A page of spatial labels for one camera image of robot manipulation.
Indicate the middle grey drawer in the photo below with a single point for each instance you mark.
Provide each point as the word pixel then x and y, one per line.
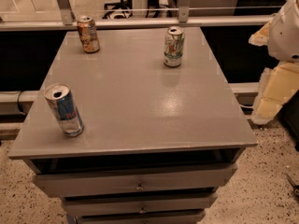
pixel 139 204

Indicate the blue silver redbull can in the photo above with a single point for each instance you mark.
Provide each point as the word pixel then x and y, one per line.
pixel 64 109

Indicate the grey metal railing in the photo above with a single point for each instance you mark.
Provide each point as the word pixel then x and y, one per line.
pixel 33 15

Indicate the dark object on floor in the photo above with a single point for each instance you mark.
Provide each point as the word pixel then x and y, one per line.
pixel 294 186

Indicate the top grey drawer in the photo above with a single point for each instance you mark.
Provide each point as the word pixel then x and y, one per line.
pixel 135 180

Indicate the bottom grey drawer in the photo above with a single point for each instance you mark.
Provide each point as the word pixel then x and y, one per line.
pixel 169 217

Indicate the white green 7up can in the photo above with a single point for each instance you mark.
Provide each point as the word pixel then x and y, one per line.
pixel 173 46

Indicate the black office chair base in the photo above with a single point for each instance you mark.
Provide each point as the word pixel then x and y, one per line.
pixel 125 9

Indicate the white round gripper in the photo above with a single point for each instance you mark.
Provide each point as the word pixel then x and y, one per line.
pixel 285 36

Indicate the grey drawer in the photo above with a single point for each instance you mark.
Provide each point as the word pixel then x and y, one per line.
pixel 139 204
pixel 169 217
pixel 135 180

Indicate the orange brown soda can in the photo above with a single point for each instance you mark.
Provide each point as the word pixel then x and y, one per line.
pixel 88 34

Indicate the grey drawer cabinet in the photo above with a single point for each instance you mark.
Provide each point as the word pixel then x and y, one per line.
pixel 137 112

